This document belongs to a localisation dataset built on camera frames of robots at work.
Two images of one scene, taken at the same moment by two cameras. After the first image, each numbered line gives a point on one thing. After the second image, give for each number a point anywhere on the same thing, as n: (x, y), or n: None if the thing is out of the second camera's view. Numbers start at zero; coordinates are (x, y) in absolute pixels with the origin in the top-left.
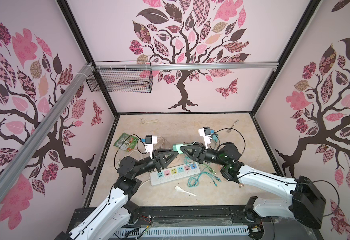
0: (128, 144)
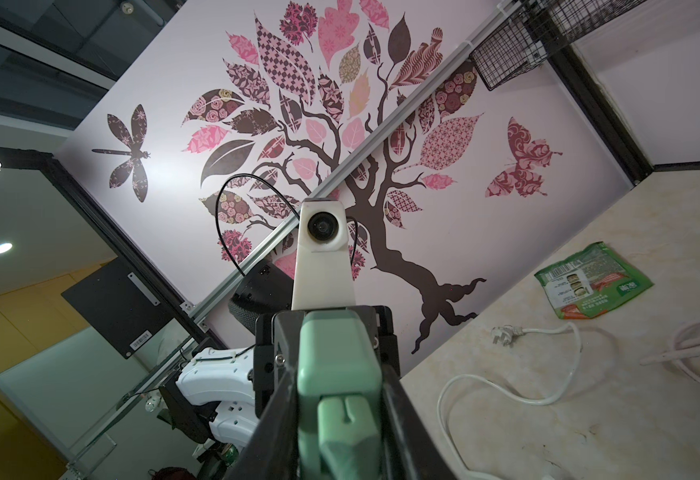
0: (591, 282)
